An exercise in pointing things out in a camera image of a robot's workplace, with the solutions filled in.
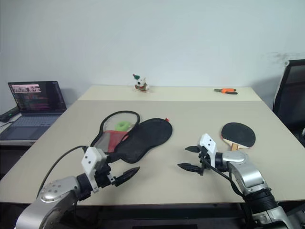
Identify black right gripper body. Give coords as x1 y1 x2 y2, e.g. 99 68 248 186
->
197 146 211 177

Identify black office chair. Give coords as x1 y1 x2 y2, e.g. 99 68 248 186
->
272 59 305 144

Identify grey open laptop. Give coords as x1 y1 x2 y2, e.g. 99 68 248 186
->
0 80 68 141

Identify black paddle case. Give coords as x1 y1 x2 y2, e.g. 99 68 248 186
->
90 110 173 164

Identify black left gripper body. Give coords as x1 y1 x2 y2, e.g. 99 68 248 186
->
94 161 118 189

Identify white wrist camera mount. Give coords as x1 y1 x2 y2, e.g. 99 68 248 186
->
81 146 108 193
199 133 218 168

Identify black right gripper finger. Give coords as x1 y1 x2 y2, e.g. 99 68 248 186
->
184 145 201 154
177 163 202 174

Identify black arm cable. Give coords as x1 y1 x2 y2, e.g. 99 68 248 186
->
202 157 246 198
38 146 88 191

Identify black device with green light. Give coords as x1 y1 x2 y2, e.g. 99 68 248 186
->
0 106 21 123

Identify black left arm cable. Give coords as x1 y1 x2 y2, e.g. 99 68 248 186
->
38 146 88 191

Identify black table tennis paddle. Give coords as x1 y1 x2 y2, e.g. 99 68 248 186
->
221 122 256 151

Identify white plush dog toy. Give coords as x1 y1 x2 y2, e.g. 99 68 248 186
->
132 73 151 93

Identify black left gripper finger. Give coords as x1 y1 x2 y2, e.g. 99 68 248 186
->
106 152 122 164
115 166 141 187

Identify orange black pliers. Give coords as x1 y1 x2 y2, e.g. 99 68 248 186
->
213 87 239 95

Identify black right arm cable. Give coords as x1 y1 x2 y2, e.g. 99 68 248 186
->
202 157 246 198

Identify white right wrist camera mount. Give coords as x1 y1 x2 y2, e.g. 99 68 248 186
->
199 133 218 168

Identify black table frame bar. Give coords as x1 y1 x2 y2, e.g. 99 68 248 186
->
76 204 246 220

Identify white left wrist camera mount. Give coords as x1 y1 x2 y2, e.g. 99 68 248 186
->
81 146 108 193

